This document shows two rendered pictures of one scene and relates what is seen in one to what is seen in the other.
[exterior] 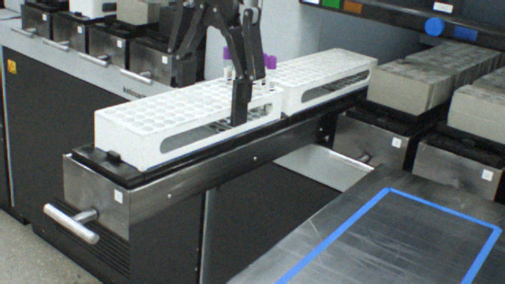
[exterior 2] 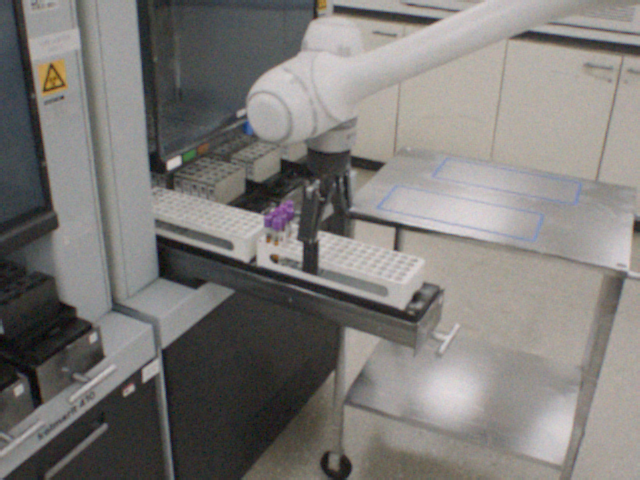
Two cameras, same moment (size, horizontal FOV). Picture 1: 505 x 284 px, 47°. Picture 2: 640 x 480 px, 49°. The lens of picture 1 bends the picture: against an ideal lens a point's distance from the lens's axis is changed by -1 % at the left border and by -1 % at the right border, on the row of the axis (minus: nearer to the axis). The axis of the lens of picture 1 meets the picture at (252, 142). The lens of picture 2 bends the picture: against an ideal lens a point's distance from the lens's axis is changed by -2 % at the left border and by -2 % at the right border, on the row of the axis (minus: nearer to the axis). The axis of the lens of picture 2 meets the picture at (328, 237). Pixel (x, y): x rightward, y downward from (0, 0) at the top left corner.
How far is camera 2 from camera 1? 161 cm
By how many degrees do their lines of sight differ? 88
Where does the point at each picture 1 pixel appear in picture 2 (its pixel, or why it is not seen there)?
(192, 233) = (158, 466)
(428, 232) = (417, 201)
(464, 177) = (299, 199)
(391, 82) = (227, 184)
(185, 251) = not seen: outside the picture
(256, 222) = (206, 374)
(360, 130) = not seen: hidden behind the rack
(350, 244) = (447, 218)
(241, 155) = not seen: hidden behind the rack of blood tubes
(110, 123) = (413, 277)
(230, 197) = (184, 384)
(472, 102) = (262, 161)
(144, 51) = (61, 358)
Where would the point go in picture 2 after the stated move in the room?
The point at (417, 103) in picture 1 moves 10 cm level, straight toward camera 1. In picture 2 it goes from (241, 186) to (285, 189)
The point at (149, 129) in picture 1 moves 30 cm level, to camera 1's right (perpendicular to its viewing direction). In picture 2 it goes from (409, 262) to (373, 193)
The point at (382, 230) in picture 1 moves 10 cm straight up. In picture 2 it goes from (426, 211) to (431, 168)
